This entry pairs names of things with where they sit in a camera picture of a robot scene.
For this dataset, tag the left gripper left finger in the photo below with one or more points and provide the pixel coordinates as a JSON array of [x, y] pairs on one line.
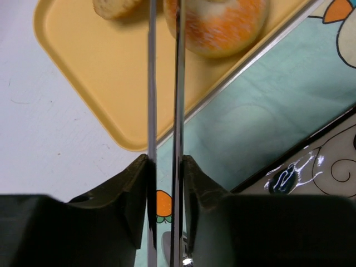
[[102, 227]]

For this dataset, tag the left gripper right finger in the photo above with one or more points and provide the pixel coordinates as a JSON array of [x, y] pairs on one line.
[[225, 229]]

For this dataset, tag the metal food tongs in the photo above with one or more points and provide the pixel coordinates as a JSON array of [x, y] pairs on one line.
[[176, 247]]

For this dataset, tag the small round bread slice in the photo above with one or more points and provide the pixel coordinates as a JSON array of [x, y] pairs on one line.
[[112, 9]]

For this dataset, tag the floral square plate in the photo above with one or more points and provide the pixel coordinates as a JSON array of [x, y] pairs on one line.
[[321, 164]]

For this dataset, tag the mint cartoon placemat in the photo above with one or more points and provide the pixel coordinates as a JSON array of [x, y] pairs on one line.
[[284, 95]]

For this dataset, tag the yellow plastic tray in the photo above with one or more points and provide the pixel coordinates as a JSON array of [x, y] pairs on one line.
[[106, 61]]

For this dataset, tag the glazed bagel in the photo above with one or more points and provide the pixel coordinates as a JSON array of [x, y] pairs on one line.
[[217, 29]]

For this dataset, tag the pink handled spoon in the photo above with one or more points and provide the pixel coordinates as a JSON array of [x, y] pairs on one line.
[[166, 242]]

